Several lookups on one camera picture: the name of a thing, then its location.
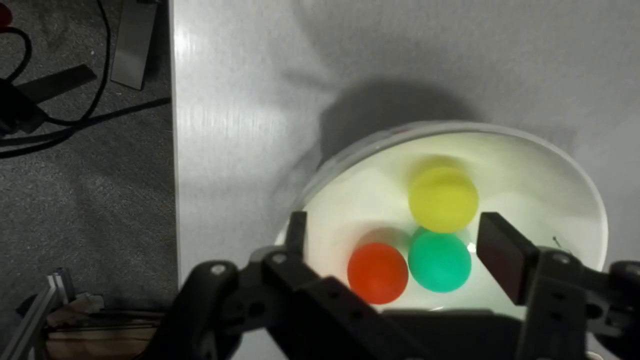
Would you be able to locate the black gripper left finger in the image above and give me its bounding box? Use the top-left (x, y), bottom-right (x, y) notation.
top-left (142, 210), bottom-right (431, 360)

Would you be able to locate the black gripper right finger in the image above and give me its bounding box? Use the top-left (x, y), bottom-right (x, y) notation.
top-left (477, 210), bottom-right (640, 360)

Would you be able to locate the red ball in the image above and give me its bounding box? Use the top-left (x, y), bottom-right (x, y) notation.
top-left (346, 241), bottom-right (411, 307)

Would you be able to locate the green ball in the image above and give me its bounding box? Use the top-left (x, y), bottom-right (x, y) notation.
top-left (406, 228), bottom-right (475, 295)

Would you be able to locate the yellow ball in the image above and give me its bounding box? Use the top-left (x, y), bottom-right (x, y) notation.
top-left (406, 165), bottom-right (480, 236)

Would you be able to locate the white bowl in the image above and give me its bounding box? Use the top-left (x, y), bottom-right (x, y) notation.
top-left (275, 119), bottom-right (611, 316)

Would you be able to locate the black floor cable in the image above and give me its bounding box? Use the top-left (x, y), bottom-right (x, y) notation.
top-left (0, 0), bottom-right (172, 160)

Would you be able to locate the grey metal bracket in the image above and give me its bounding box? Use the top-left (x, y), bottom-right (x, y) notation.
top-left (108, 0), bottom-right (162, 92)

